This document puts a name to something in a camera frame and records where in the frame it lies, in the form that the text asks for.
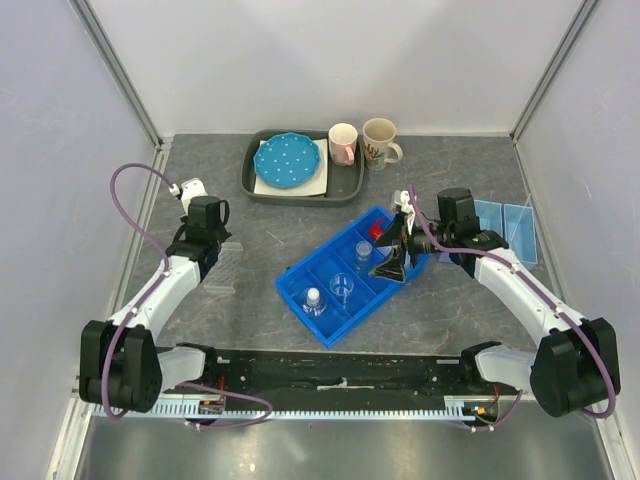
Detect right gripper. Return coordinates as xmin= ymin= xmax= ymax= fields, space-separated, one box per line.
xmin=369 ymin=212 xmax=454 ymax=283

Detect glass stoppered bottle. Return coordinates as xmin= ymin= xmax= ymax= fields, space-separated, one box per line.
xmin=354 ymin=240 xmax=373 ymax=274

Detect clear glass beaker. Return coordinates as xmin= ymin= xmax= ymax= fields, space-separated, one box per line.
xmin=329 ymin=272 xmax=355 ymax=307

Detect round glass flask white stopper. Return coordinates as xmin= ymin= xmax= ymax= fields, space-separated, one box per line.
xmin=300 ymin=287 xmax=328 ymax=320

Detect clear glass stirring rod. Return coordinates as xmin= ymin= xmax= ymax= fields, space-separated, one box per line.
xmin=511 ymin=193 xmax=532 ymax=240

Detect white wash bottle red cap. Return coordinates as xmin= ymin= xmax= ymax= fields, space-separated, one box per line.
xmin=368 ymin=216 xmax=391 ymax=255

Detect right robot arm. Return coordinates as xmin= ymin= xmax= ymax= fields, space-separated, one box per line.
xmin=369 ymin=188 xmax=621 ymax=419

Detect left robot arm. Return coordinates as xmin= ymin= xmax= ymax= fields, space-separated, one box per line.
xmin=79 ymin=196 xmax=231 ymax=418

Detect blue divided plastic tray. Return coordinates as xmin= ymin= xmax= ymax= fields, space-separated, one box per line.
xmin=275 ymin=206 xmax=407 ymax=349

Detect grey plastic tray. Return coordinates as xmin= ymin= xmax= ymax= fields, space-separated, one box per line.
xmin=241 ymin=130 xmax=365 ymax=207

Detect white square plate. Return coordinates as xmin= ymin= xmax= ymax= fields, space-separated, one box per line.
xmin=253 ymin=139 xmax=328 ymax=197

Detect blue polka dot plate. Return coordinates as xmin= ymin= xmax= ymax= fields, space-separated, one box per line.
xmin=253 ymin=132 xmax=321 ymax=189

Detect beige patterned mug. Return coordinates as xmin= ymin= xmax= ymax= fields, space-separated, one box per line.
xmin=363 ymin=118 xmax=404 ymax=171

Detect pink mug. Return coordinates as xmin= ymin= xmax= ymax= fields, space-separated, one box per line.
xmin=328 ymin=123 xmax=358 ymax=166

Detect purple and blue organizer bins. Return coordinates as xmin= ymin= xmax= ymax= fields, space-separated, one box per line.
xmin=439 ymin=198 xmax=540 ymax=269

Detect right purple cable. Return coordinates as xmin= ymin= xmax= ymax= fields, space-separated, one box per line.
xmin=407 ymin=184 xmax=619 ymax=434

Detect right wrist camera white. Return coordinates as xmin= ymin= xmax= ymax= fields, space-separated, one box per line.
xmin=390 ymin=190 xmax=415 ymax=221

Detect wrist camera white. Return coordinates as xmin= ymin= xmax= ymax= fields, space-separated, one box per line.
xmin=390 ymin=190 xmax=415 ymax=221
xmin=180 ymin=178 xmax=208 ymax=213

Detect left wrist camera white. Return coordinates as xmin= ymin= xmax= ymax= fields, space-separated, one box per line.
xmin=180 ymin=178 xmax=208 ymax=213

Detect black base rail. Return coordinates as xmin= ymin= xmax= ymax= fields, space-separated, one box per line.
xmin=162 ymin=342 xmax=531 ymax=414

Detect grey cable duct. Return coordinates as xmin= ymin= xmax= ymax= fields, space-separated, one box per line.
xmin=92 ymin=397 xmax=501 ymax=420

